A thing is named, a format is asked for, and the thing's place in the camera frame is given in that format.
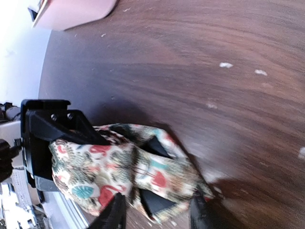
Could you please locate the front aluminium rail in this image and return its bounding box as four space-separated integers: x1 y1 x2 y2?
37 190 95 229

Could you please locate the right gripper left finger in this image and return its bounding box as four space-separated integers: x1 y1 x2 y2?
88 193 126 229

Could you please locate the floral paisley tie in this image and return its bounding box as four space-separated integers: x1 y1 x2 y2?
49 124 214 224

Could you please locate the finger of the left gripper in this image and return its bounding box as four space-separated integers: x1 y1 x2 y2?
139 137 176 215

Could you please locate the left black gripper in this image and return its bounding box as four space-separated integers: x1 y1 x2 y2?
20 99 108 188

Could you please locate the pink divided organizer box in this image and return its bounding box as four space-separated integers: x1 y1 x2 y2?
28 0 118 31

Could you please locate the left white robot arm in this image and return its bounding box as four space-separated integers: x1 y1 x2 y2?
0 100 185 220

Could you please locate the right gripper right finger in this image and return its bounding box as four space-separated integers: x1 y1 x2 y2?
189 197 215 229

